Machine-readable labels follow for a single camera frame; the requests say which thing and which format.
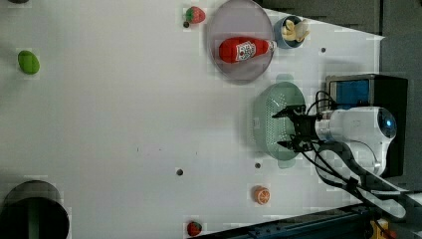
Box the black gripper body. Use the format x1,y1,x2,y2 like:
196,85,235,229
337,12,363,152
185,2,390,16
290,114,318,146

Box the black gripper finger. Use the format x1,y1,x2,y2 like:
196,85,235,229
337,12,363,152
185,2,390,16
273,105,306,119
278,140,302,152

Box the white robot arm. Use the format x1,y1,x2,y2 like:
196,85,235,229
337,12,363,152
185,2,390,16
273,105,421,220

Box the orange slice toy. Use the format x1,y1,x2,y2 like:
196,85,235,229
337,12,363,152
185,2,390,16
254,186,271,205

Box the blue bowl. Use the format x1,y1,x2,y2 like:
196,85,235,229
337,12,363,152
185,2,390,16
274,16,310,49

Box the yellow banana pieces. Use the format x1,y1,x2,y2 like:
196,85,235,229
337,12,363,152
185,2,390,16
282,20,310,42

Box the red ketchup bottle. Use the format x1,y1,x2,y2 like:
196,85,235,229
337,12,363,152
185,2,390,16
218,37,277,64

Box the black toaster oven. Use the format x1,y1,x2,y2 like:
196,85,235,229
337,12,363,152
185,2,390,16
325,74,408,177

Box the grey round plate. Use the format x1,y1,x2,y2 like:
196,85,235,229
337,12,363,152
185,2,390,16
207,0,277,81

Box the red strawberry toy top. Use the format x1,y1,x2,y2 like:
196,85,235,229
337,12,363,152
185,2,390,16
185,6,206,24

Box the green lime toy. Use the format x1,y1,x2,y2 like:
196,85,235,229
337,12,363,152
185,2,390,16
18,50,40,75

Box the black cylinder stand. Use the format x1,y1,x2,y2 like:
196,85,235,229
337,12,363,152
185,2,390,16
0,180,70,239

